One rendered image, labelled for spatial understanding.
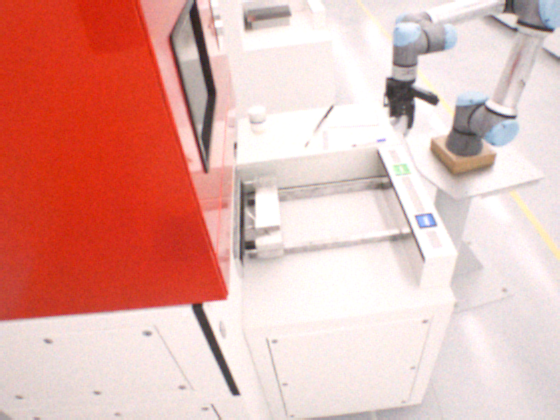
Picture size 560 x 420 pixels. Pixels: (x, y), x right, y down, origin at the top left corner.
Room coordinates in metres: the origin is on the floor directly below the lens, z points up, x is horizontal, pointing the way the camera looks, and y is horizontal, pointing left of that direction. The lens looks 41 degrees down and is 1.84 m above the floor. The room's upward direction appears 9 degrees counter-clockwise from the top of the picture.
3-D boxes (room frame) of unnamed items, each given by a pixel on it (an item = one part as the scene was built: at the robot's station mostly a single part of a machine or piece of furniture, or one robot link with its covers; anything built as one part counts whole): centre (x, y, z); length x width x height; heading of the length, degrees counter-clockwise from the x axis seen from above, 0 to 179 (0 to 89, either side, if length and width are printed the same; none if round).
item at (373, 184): (1.20, -0.16, 0.84); 0.50 x 0.02 x 0.03; 87
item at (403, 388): (1.13, -0.20, 0.41); 0.97 x 0.64 x 0.82; 177
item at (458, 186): (1.29, -0.82, 0.75); 0.45 x 0.44 x 0.13; 96
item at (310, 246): (0.94, -0.15, 0.84); 0.50 x 0.02 x 0.03; 87
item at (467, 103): (1.29, -0.80, 1.04); 0.13 x 0.12 x 0.14; 10
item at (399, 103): (1.10, -0.44, 1.25); 0.09 x 0.08 x 0.12; 87
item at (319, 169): (1.44, -0.21, 0.89); 0.62 x 0.35 x 0.14; 87
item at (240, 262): (1.06, 0.12, 0.89); 0.44 x 0.02 x 0.10; 177
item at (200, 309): (0.88, 0.14, 1.02); 0.82 x 0.03 x 0.40; 177
